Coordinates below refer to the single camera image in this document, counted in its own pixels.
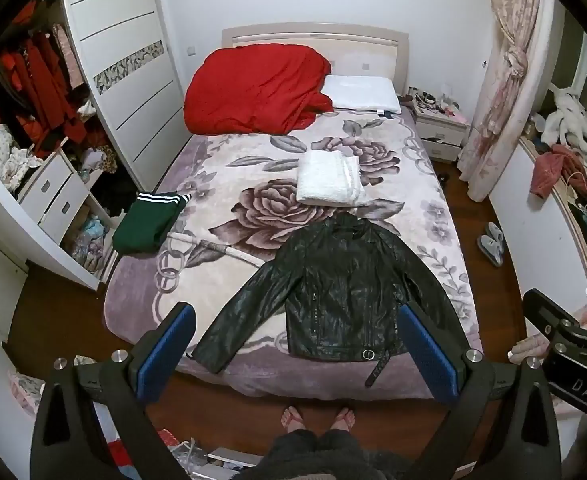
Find pair of grey slippers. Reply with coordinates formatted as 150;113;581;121
477;222;505;267

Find white drawer unit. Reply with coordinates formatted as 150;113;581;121
16;150;120;292

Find pile of light clothes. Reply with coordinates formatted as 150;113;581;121
0;124;45;192

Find white nightstand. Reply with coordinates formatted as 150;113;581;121
413;107;471;163

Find leopard print cloth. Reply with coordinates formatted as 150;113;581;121
86;145;120;177

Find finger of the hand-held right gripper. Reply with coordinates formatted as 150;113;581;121
522;288;581;343

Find white wardrobe with clothes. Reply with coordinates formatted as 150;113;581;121
59;0;194;196

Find hanging red clothes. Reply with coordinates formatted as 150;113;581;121
0;0;94;158

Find black leather jacket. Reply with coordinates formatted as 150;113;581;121
187;212;467;388

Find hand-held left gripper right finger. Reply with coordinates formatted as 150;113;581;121
397;301;561;480

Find white plush toy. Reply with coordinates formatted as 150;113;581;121
543;85;587;173

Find white folded towel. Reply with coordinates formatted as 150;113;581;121
296;149;369;207

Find person's right leg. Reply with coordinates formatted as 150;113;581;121
318;406;409;480

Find beige bed headboard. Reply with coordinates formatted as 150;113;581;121
222;22;410;96

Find green garment with white stripes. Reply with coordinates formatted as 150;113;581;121
112;191;192;254

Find red duvet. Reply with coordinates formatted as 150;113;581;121
183;44;334;136

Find white pillow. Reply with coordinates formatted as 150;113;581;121
320;75;403;115

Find white window ledge cabinet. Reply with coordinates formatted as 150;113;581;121
488;135;587;313

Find pink floral curtain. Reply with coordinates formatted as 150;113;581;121
457;0;557;203

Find clutter of small toiletries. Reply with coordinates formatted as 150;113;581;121
398;86;460;116

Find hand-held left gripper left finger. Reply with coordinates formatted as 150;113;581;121
30;302;196;480

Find pink crumpled garment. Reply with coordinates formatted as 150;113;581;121
530;144;581;199

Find bed with floral blanket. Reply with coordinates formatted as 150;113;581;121
104;110;483;401

